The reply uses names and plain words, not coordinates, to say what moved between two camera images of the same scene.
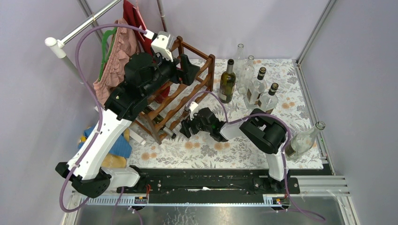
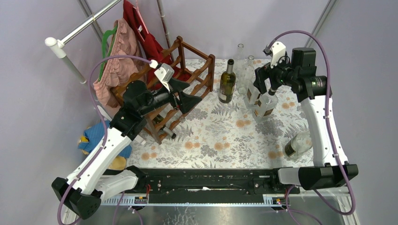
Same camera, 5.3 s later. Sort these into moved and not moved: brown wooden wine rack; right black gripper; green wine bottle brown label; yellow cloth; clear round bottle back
Moved: right black gripper
Not moved: green wine bottle brown label; brown wooden wine rack; yellow cloth; clear round bottle back
